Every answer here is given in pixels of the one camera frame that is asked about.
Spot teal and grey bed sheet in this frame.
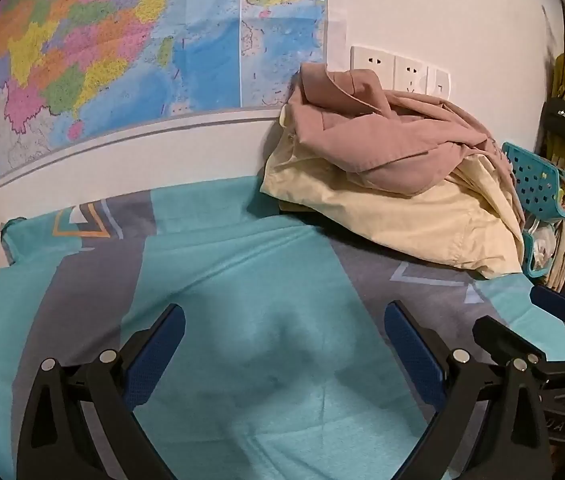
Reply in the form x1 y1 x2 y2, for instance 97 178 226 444
0 175 565 480

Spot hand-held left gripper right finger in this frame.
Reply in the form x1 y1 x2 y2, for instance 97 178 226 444
384 300 552 480

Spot white wall switch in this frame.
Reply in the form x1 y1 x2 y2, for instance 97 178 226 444
427 65 452 102

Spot cream yellow garment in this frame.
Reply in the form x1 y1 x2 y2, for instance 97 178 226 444
260 102 526 281

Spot colourful wall map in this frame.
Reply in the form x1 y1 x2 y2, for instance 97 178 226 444
0 0 328 211

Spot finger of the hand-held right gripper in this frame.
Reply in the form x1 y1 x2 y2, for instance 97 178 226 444
530 285 565 323
471 316 543 368

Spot white wall socket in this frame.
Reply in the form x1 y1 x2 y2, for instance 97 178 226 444
395 54 429 97
351 44 396 94

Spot pink jacket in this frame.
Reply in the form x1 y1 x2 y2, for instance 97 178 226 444
287 62 516 196

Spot teal plastic basket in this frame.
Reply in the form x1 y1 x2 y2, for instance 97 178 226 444
501 141 565 222
521 227 561 279

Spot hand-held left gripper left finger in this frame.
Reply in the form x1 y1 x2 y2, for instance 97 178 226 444
16 303 186 480

